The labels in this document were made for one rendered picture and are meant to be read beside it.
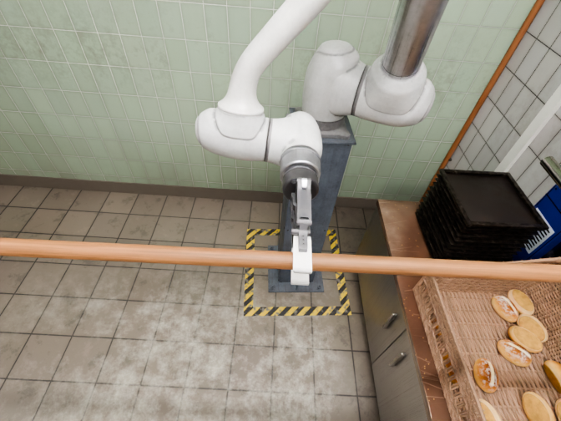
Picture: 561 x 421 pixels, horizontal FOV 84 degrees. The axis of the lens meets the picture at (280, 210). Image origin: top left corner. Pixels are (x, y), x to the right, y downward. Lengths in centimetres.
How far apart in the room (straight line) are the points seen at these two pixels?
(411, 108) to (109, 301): 170
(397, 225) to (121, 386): 144
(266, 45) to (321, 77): 37
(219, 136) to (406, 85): 53
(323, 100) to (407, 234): 72
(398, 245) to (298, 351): 74
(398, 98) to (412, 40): 16
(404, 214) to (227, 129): 105
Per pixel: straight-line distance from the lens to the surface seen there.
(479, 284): 137
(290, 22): 67
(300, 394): 167
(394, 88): 95
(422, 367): 120
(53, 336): 200
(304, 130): 71
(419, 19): 84
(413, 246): 143
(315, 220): 139
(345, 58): 101
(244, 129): 69
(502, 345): 132
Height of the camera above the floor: 162
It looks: 48 degrees down
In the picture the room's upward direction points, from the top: 5 degrees clockwise
